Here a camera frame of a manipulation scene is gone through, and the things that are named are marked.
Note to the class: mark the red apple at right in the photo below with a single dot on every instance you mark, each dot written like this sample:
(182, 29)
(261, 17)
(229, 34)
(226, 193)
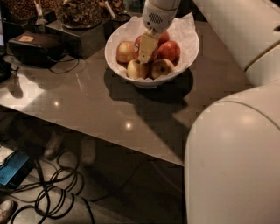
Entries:
(169, 50)

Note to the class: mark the grey metal stand block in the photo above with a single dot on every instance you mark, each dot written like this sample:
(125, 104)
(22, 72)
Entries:
(81, 43)

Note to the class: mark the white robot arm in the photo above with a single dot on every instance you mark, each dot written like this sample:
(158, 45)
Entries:
(232, 153)

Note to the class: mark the white shoe right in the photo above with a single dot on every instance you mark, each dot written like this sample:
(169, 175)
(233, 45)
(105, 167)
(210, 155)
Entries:
(87, 151)

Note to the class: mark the small black cup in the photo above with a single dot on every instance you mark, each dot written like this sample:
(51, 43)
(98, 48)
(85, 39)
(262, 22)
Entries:
(120, 19)

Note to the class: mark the glass jar of nuts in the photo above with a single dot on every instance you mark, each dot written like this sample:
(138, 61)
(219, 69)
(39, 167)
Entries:
(19, 10)

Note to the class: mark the yellow-red apple at left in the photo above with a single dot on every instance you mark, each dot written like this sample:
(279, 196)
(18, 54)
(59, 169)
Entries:
(125, 51)

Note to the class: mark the yellow apple front left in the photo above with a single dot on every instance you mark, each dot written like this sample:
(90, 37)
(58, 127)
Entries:
(137, 70)

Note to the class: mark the blue box on floor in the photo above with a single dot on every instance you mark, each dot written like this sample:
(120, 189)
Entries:
(14, 170)

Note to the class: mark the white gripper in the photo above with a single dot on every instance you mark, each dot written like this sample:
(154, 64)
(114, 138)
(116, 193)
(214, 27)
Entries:
(157, 17)

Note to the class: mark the shoe at bottom corner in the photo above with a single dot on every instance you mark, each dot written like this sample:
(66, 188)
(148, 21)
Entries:
(6, 208)

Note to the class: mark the white paper bowl liner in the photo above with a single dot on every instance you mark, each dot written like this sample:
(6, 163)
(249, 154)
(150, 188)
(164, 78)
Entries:
(183, 30)

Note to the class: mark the white ceramic bowl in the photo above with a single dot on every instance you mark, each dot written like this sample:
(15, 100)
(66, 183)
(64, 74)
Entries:
(151, 83)

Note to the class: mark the red apple at back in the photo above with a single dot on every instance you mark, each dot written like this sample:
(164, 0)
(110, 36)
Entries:
(164, 37)

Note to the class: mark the yellow apple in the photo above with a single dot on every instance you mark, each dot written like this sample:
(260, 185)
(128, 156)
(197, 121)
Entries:
(161, 67)
(137, 70)

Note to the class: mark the glass jar of granola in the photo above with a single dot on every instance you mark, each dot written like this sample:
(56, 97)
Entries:
(78, 14)

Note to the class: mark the black box device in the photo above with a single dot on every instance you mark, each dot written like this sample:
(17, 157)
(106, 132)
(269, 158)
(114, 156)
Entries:
(37, 50)

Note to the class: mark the metal scoop in jar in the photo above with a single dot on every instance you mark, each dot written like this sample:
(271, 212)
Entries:
(40, 17)

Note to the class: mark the white shoe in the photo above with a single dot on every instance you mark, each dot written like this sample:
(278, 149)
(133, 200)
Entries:
(53, 145)
(87, 151)

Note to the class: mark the white shoe left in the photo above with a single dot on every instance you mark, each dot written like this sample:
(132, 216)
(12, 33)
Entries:
(53, 145)

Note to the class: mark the yellow apple front right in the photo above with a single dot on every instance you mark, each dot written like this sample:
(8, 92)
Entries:
(161, 67)

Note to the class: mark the large red apple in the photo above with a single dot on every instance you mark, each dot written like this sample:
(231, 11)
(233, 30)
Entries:
(137, 44)

